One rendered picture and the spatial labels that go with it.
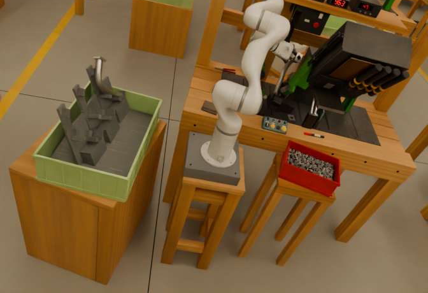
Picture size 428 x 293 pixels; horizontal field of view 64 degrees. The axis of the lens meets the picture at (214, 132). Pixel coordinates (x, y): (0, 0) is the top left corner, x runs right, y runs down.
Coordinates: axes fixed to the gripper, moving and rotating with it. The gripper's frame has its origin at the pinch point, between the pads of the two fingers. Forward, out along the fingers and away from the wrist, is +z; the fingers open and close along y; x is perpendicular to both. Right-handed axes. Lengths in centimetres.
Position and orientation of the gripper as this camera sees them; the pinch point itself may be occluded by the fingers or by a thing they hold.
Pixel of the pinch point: (296, 57)
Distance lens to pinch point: 223.6
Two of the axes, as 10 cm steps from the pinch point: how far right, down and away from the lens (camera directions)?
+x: -2.7, -0.2, 9.6
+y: 4.1, -9.1, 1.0
